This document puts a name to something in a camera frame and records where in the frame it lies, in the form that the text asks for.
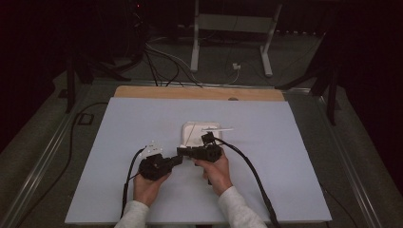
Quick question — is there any black cable bundle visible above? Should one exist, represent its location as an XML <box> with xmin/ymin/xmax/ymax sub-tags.
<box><xmin>143</xmin><ymin>47</ymin><xmax>203</xmax><ymax>88</ymax></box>

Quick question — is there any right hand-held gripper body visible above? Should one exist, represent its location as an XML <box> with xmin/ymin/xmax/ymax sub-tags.
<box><xmin>189</xmin><ymin>131</ymin><xmax>223</xmax><ymax>163</ymax></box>

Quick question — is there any person's right hand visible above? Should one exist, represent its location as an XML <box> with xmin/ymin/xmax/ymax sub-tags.
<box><xmin>193</xmin><ymin>154</ymin><xmax>234</xmax><ymax>198</ymax></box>

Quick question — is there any person's left hand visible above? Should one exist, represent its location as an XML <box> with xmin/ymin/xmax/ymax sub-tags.
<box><xmin>132</xmin><ymin>171</ymin><xmax>171</xmax><ymax>209</ymax></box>

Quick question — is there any black floor cable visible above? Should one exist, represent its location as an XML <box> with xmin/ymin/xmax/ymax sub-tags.
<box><xmin>17</xmin><ymin>101</ymin><xmax>109</xmax><ymax>224</ymax></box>

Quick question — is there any white cable with plug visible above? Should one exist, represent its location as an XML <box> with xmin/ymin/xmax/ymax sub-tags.
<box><xmin>145</xmin><ymin>43</ymin><xmax>242</xmax><ymax>86</ymax></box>

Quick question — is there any black square floor plate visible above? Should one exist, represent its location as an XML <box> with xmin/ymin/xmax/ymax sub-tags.
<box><xmin>77</xmin><ymin>112</ymin><xmax>95</xmax><ymax>126</ymax></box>

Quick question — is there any white rectangular tray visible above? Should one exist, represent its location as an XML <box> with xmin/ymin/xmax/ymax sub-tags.
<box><xmin>181</xmin><ymin>121</ymin><xmax>222</xmax><ymax>149</ymax></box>

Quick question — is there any dark equipment with red light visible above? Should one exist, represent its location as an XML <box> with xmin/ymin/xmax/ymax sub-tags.
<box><xmin>126</xmin><ymin>0</ymin><xmax>150</xmax><ymax>32</ymax></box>

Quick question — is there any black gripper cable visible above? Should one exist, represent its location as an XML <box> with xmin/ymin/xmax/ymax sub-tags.
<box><xmin>214</xmin><ymin>137</ymin><xmax>282</xmax><ymax>228</ymax></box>
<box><xmin>120</xmin><ymin>146</ymin><xmax>147</xmax><ymax>219</ymax></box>

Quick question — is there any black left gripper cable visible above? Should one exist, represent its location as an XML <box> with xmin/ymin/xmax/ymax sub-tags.
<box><xmin>120</xmin><ymin>146</ymin><xmax>147</xmax><ymax>219</ymax></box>

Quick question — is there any pale grey table sheet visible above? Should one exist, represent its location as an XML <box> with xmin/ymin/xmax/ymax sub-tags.
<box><xmin>64</xmin><ymin>96</ymin><xmax>333</xmax><ymax>225</ymax></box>

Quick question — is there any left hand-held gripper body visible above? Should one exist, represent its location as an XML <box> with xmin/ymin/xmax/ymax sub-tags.
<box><xmin>138</xmin><ymin>140</ymin><xmax>175</xmax><ymax>182</ymax></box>

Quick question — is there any black tripod stand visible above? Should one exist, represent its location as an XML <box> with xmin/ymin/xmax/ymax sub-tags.
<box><xmin>275</xmin><ymin>29</ymin><xmax>340</xmax><ymax>126</ymax></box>
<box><xmin>64</xmin><ymin>44</ymin><xmax>144</xmax><ymax>114</ymax></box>

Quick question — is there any grey metal stand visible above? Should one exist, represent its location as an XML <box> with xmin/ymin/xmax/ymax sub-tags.
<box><xmin>189</xmin><ymin>0</ymin><xmax>283</xmax><ymax>78</ymax></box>

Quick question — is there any white toothbrush-like object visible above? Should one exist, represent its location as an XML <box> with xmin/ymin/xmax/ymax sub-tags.
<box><xmin>201</xmin><ymin>126</ymin><xmax>235</xmax><ymax>133</ymax></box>

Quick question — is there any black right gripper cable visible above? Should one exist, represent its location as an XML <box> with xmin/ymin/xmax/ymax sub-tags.
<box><xmin>214</xmin><ymin>137</ymin><xmax>282</xmax><ymax>228</ymax></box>

